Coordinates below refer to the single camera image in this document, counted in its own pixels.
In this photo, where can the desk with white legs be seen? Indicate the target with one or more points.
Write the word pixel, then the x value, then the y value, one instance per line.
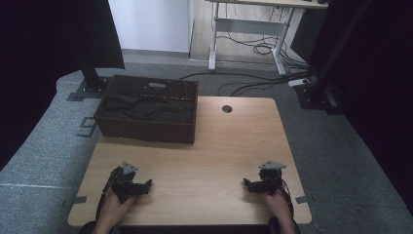
pixel 250 26

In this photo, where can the brown woven basket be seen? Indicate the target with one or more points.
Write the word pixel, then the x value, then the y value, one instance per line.
pixel 146 133

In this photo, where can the grey tape strip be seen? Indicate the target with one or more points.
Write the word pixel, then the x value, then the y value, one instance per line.
pixel 79 199
pixel 303 199

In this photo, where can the person's left hand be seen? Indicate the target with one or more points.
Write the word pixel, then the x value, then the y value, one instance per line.
pixel 112 209

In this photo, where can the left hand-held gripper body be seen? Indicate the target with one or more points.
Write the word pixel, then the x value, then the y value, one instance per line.
pixel 121 183

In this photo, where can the white power strip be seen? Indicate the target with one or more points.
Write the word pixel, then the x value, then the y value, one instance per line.
pixel 298 82

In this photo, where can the black metal stand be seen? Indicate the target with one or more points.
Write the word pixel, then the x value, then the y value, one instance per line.
pixel 87 71
pixel 319 97

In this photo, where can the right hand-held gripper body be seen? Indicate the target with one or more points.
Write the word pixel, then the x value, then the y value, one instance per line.
pixel 271 182

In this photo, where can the black curtain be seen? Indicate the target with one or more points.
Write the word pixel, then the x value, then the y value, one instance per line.
pixel 383 97
pixel 32 65

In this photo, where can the person's left leg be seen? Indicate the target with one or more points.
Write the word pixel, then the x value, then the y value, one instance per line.
pixel 87 228

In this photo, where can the person's right hand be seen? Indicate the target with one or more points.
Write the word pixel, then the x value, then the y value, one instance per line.
pixel 279 208

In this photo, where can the black table grommet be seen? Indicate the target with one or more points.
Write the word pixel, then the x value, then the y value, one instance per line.
pixel 227 109

